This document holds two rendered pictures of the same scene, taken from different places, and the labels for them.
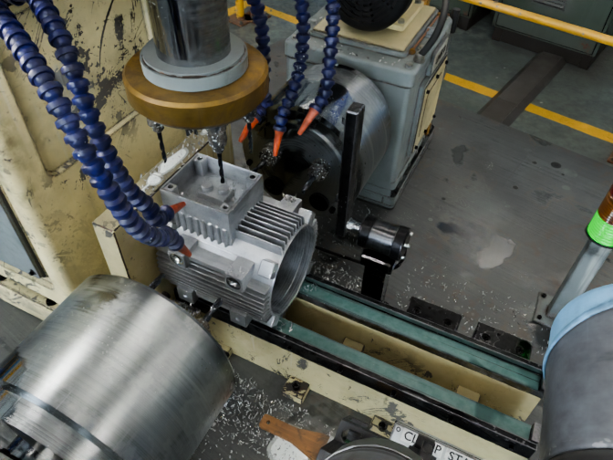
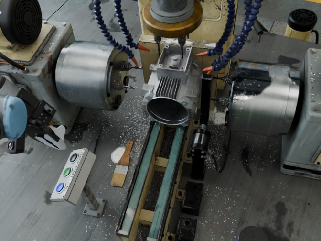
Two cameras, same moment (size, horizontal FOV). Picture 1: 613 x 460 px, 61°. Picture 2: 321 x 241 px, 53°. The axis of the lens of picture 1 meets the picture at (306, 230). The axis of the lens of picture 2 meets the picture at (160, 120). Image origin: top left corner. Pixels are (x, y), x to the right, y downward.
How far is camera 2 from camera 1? 0.85 m
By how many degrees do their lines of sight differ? 52
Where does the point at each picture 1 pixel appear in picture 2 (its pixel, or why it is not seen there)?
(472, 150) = not seen: outside the picture
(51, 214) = not seen: hidden behind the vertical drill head
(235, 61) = (166, 16)
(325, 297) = (177, 138)
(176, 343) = (95, 73)
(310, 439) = (125, 159)
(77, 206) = not seen: hidden behind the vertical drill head
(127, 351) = (86, 61)
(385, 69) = (307, 100)
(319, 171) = (221, 100)
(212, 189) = (174, 60)
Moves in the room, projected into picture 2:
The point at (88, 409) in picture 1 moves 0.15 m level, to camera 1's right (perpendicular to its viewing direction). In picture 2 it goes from (67, 60) to (68, 93)
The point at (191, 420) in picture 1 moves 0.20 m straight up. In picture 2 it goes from (82, 93) to (64, 49)
